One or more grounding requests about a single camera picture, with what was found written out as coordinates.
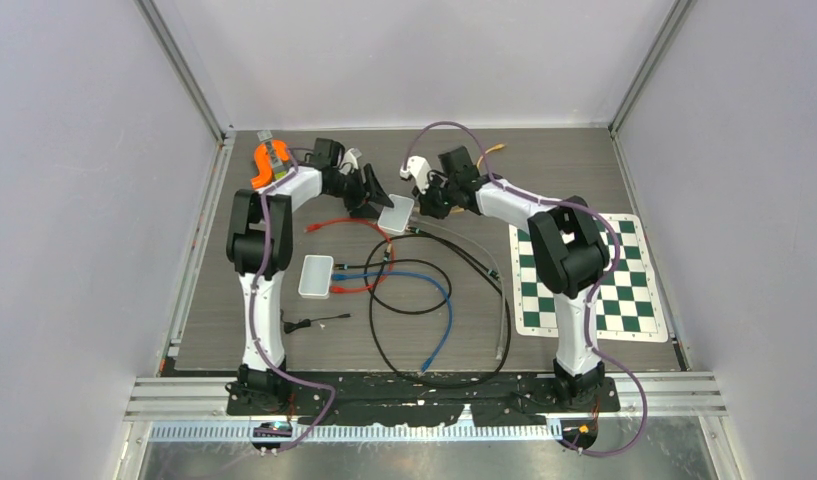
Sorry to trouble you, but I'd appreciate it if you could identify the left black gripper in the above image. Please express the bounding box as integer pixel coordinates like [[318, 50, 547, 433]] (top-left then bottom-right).
[[326, 165, 394, 220]]

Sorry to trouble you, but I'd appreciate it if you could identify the white network switch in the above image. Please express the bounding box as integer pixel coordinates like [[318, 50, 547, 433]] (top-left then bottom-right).
[[297, 254, 335, 300], [376, 194, 415, 235]]

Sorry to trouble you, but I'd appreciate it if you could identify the yellow ethernet cable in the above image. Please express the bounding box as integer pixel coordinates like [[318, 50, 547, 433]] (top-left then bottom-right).
[[474, 142, 509, 170]]

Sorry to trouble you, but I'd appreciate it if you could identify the red ethernet cable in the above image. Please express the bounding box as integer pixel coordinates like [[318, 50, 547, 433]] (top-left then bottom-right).
[[304, 217, 396, 295]]

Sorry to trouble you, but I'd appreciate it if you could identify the long black ethernet cable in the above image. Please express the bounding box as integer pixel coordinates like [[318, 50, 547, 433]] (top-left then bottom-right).
[[331, 256, 453, 315]]

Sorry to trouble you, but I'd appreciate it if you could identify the grey ethernet cable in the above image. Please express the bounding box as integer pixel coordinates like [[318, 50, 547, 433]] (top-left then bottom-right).
[[414, 218, 509, 360]]

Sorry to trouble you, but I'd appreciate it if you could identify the blue ethernet cable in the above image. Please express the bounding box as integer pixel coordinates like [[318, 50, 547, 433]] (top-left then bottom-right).
[[329, 270, 454, 377]]

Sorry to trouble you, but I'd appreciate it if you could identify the black cable with green plug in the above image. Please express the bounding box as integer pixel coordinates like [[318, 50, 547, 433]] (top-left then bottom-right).
[[368, 226, 514, 390]]

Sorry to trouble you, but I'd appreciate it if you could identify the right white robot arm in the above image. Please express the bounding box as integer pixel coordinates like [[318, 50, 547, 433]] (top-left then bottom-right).
[[400, 147, 611, 411]]

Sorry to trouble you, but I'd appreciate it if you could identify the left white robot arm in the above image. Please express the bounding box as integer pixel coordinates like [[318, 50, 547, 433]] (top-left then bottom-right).
[[226, 138, 393, 414]]

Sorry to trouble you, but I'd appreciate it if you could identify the orange S-shaped block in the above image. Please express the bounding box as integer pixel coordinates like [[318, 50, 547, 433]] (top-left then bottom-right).
[[250, 139, 292, 190]]

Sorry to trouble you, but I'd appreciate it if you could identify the black power adapter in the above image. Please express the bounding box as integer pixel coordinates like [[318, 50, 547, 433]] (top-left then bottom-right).
[[281, 313, 352, 335]]

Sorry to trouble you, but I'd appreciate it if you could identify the green white chessboard mat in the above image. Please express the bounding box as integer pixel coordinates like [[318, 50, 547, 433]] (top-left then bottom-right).
[[509, 213, 671, 343]]

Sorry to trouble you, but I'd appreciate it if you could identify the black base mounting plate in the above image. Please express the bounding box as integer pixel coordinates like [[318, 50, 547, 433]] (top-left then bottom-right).
[[224, 371, 620, 427]]

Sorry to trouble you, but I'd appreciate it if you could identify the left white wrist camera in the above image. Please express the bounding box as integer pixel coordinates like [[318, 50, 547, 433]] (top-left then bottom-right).
[[338, 148, 362, 175]]

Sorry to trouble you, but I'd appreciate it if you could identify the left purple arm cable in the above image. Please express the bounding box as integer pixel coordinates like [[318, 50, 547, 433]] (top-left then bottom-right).
[[247, 146, 336, 455]]

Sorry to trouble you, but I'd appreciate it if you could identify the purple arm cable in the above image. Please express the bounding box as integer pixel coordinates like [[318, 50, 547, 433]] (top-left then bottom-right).
[[402, 121, 649, 460], [247, 146, 336, 455]]

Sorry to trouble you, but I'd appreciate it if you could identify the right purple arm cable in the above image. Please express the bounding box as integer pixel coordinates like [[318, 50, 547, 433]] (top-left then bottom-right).
[[402, 121, 649, 460]]

